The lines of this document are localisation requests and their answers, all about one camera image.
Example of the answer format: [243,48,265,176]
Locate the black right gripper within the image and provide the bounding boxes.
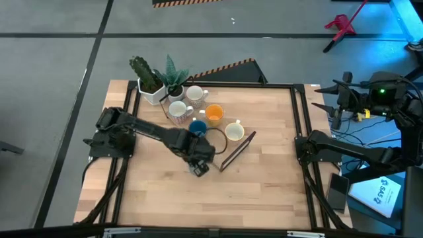
[311,71,364,131]

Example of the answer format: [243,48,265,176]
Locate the green patterned white mug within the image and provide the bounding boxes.
[188,117,209,138]

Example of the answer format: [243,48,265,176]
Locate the yellow ceramic mug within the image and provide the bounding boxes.
[199,103,226,128]

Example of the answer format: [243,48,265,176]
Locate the cream glossy mug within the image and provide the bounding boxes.
[224,119,246,143]

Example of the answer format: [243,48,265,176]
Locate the red white lattice mug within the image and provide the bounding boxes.
[167,100,195,126]

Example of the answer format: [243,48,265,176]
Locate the grey beige patterned mug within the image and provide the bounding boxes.
[185,85,210,110]

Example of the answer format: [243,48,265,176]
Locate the small round white pot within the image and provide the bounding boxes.
[167,84,187,104]

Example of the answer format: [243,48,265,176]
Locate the white angular plant pot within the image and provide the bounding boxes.
[136,77,168,106]

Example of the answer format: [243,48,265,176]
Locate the red floor stand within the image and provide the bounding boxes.
[323,0,369,54]

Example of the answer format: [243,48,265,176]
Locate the spiky green snake plant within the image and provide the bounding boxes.
[153,54,191,96]

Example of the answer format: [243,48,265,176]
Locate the hazard striped black ramp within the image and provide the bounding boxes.
[191,58,269,85]

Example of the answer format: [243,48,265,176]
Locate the black tablet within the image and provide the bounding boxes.
[326,173,350,213]

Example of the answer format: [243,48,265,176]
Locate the tall green cactus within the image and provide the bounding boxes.
[128,55,163,94]

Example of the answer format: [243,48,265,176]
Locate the person's shoe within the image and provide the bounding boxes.
[406,40,423,53]

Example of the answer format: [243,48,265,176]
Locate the white printed paper sign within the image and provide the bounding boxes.
[348,175,403,219]

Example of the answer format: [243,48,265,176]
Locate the grey metal floor beam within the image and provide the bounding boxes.
[389,0,423,43]

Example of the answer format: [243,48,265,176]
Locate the black equipment case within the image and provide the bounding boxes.
[401,165,423,237]

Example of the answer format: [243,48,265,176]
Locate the hazard striped floor plate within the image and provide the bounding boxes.
[151,0,223,9]

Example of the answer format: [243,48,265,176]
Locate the grey furniture leg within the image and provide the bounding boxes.
[0,139,25,156]

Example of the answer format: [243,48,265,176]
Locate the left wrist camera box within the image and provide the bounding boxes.
[188,160,211,178]

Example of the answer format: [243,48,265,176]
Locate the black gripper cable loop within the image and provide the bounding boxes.
[206,128,229,156]

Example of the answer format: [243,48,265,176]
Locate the yellow cable connector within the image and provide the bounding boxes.
[356,108,371,122]

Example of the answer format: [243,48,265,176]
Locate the black floor cables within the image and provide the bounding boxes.
[330,111,403,147]

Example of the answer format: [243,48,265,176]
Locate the black aluminium table frame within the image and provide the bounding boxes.
[74,80,353,233]

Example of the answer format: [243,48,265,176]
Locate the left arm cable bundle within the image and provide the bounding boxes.
[78,156,130,226]

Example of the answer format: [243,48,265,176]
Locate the silver metal bracket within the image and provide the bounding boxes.
[102,226,143,238]
[286,230,327,238]

